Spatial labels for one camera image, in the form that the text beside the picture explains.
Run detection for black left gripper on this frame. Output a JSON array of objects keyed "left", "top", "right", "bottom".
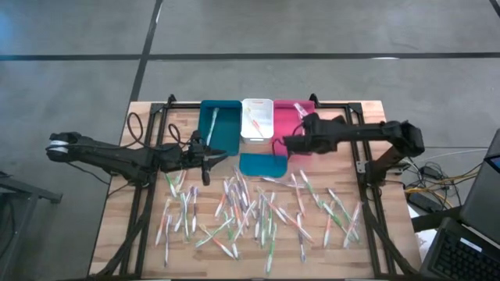
[{"left": 173, "top": 130, "right": 228, "bottom": 187}]

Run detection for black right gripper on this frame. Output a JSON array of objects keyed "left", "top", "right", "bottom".
[{"left": 302, "top": 112, "right": 347, "bottom": 155}]

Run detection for teal plastic bin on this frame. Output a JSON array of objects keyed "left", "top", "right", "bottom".
[{"left": 198, "top": 99, "right": 243, "bottom": 157}]

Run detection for pink plastic bin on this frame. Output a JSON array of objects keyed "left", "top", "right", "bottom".
[{"left": 272, "top": 99, "right": 318, "bottom": 158}]

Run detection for teal bin lid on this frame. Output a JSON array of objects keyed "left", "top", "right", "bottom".
[{"left": 238, "top": 152, "right": 289, "bottom": 180}]

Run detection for white plastic bin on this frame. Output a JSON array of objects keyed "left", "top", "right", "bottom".
[{"left": 240, "top": 98, "right": 275, "bottom": 144}]

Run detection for black power brick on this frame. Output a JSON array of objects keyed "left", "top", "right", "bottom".
[{"left": 407, "top": 192, "right": 435, "bottom": 212}]

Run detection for grey laptop lid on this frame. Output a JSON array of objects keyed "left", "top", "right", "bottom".
[{"left": 459, "top": 128, "right": 500, "bottom": 245}]

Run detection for black open laptop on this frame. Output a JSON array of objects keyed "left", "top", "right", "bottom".
[{"left": 420, "top": 217, "right": 500, "bottom": 281}]

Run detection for grey side table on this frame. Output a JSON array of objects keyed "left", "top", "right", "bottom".
[{"left": 0, "top": 171, "right": 63, "bottom": 281}]

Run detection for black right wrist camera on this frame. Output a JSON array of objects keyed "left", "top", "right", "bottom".
[{"left": 283, "top": 134, "right": 313, "bottom": 156}]

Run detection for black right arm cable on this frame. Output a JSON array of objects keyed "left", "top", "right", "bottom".
[{"left": 271, "top": 137, "right": 291, "bottom": 160}]

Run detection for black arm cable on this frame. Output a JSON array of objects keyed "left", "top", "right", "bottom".
[
  {"left": 126, "top": 112, "right": 185, "bottom": 150},
  {"left": 271, "top": 137, "right": 291, "bottom": 160}
]

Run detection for black aluminium table frame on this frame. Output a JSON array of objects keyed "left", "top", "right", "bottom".
[{"left": 93, "top": 93, "right": 415, "bottom": 279}]

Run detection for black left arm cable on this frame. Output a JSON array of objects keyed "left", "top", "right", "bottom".
[{"left": 126, "top": 112, "right": 185, "bottom": 150}]

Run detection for black cable adapter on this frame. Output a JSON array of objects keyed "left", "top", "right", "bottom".
[{"left": 416, "top": 162, "right": 462, "bottom": 187}]

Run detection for white cable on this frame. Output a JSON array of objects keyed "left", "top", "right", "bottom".
[{"left": 393, "top": 148, "right": 500, "bottom": 165}]

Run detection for yellow cable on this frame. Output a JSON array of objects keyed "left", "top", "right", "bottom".
[{"left": 404, "top": 173, "right": 480, "bottom": 195}]

